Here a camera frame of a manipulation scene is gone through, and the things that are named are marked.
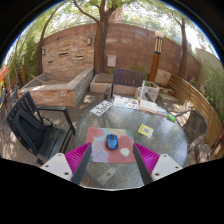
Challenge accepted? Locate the wooden garden lamp post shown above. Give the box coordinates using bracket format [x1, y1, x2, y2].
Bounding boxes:
[148, 30, 165, 83]

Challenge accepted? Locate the colourful printed sheet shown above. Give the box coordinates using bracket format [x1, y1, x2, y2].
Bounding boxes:
[113, 95, 139, 110]

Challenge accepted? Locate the slender leaning tree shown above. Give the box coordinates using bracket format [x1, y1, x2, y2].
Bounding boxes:
[173, 9, 190, 79]

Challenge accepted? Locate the black backpack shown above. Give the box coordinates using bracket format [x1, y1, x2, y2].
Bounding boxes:
[13, 108, 54, 156]

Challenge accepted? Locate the dark wooden slatted chair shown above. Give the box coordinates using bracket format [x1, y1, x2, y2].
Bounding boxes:
[104, 68, 145, 99]

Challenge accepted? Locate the grey wall utility box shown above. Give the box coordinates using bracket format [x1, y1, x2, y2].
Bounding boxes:
[106, 54, 118, 68]

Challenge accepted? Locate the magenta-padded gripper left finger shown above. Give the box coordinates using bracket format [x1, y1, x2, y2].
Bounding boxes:
[39, 142, 93, 185]

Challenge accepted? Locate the black folding chair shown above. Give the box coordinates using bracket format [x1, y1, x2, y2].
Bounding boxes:
[4, 90, 76, 164]

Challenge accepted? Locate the white license plate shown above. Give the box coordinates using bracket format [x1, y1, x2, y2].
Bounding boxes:
[90, 99, 114, 117]

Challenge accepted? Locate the square concrete planter with plant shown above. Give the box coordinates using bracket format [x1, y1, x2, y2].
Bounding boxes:
[143, 80, 160, 103]

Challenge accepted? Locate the yellow card with code print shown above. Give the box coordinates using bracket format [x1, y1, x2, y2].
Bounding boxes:
[137, 123, 155, 138]

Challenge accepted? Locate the low beige concrete planter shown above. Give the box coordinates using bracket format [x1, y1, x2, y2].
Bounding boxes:
[89, 73, 114, 94]

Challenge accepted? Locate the curved wooden slat fence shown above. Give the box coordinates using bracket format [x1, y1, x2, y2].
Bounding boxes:
[168, 73, 224, 158]

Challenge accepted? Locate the green plastic pack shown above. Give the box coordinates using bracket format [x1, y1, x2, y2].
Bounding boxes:
[166, 113, 177, 123]

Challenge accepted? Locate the large tree with forked trunk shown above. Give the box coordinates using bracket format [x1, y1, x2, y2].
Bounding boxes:
[73, 0, 128, 75]

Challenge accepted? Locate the grey wicker chair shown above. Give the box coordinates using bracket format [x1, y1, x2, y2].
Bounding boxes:
[173, 109, 208, 158]

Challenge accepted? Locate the raised stone planter bed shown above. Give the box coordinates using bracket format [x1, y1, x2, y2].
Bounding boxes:
[18, 67, 95, 107]

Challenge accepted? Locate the white and blue booklet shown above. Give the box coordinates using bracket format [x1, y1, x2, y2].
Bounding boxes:
[156, 106, 169, 117]

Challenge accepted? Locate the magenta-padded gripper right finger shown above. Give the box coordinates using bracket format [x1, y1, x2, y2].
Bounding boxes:
[132, 142, 184, 186]

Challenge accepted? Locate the clear plastic cup with straw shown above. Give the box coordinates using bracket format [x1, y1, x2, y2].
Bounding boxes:
[137, 79, 148, 101]

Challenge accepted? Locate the pink pastel patterned mouse pad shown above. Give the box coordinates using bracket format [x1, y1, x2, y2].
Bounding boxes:
[84, 126, 137, 164]

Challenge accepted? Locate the beige stone block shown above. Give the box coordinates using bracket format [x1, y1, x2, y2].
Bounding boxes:
[154, 68, 173, 88]

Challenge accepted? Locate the blue and black computer mouse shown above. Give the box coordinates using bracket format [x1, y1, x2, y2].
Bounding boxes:
[105, 133, 119, 151]

